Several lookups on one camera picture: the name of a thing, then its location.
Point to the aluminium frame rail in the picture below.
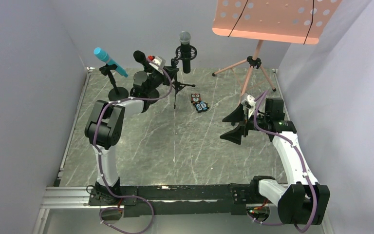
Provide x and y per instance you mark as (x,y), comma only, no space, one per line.
(65,198)

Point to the black microphone orange end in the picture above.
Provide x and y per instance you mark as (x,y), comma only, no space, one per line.
(141,58)

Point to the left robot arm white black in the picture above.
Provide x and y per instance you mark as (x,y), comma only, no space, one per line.
(105,125)

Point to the black round-base mic stand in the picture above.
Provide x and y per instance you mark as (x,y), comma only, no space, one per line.
(153,94)
(116,93)

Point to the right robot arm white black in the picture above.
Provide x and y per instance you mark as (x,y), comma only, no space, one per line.
(305,200)

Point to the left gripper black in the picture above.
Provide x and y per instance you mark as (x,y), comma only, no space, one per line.
(154,71)

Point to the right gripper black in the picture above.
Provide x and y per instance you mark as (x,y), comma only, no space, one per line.
(244,124)

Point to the glitter black microphone silver head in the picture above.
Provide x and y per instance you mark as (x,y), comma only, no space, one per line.
(185,50)

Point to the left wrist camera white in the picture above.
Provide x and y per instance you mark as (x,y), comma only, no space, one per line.
(157,63)

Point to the lower small colourful toy block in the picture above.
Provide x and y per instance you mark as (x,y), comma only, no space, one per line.
(202,107)

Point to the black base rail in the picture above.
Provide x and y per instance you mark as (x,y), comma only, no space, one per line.
(135,201)

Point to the pink music stand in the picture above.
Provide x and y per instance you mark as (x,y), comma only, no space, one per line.
(291,21)

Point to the blue microphone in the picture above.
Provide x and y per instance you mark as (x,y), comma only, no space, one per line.
(103,56)

